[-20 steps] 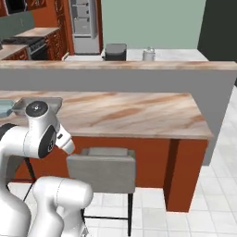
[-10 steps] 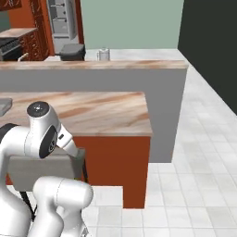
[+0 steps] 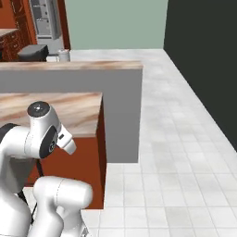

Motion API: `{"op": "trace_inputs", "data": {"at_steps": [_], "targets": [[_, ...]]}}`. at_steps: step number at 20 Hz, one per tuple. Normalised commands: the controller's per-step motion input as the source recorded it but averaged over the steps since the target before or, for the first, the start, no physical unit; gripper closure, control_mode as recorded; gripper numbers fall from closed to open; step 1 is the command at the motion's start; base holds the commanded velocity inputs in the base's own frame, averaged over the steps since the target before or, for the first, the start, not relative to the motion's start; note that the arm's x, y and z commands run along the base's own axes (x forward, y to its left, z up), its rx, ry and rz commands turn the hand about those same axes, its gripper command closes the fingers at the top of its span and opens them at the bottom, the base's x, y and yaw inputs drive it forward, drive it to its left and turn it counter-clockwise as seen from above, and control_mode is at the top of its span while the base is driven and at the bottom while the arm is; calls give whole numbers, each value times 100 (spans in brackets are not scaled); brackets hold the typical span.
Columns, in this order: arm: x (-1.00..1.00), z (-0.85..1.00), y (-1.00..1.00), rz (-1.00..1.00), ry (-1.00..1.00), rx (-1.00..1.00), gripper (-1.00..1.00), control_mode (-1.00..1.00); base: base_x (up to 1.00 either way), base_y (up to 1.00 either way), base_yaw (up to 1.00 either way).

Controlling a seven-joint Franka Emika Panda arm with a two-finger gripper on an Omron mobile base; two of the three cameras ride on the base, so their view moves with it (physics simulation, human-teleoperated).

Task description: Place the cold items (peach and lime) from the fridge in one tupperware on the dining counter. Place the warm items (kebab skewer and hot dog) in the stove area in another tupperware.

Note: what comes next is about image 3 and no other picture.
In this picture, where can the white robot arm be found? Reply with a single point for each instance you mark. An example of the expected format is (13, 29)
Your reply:
(18, 148)

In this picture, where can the red-brown wooden cupboards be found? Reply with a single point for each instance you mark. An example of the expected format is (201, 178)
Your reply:
(12, 43)

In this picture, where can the grey counter with wooden top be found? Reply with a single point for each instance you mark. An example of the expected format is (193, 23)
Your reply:
(123, 108)

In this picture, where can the red-brown tall side panel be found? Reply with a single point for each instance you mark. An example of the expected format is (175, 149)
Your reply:
(64, 21)

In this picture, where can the red-brown cabinet with wooden top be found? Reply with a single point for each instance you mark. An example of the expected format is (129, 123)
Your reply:
(74, 172)

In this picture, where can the silver fridge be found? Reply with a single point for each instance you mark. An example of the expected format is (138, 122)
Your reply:
(46, 18)

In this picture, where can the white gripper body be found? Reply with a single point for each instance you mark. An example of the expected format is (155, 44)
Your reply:
(70, 145)

